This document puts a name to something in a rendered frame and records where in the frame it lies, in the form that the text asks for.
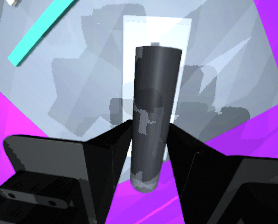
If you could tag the turquoise small trowel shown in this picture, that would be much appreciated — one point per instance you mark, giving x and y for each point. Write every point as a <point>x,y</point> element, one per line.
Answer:
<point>51,16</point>

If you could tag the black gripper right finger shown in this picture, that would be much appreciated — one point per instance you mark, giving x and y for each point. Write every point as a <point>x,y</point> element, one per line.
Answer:
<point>207,180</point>

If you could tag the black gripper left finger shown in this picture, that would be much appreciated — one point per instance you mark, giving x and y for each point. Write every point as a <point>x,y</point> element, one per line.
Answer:
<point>97,163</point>

